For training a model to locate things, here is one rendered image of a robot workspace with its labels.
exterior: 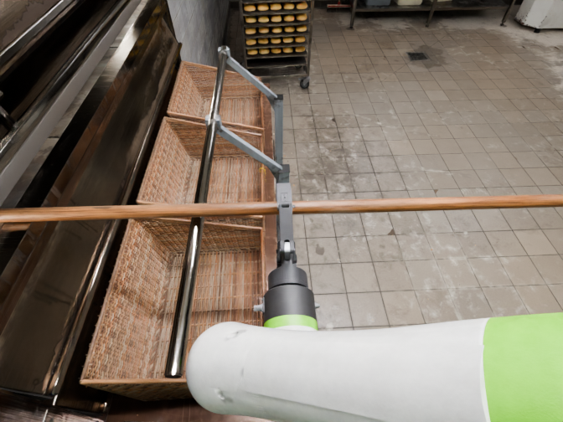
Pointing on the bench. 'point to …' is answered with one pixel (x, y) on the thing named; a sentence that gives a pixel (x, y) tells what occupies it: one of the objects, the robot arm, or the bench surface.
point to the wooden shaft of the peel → (276, 208)
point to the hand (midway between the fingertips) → (283, 208)
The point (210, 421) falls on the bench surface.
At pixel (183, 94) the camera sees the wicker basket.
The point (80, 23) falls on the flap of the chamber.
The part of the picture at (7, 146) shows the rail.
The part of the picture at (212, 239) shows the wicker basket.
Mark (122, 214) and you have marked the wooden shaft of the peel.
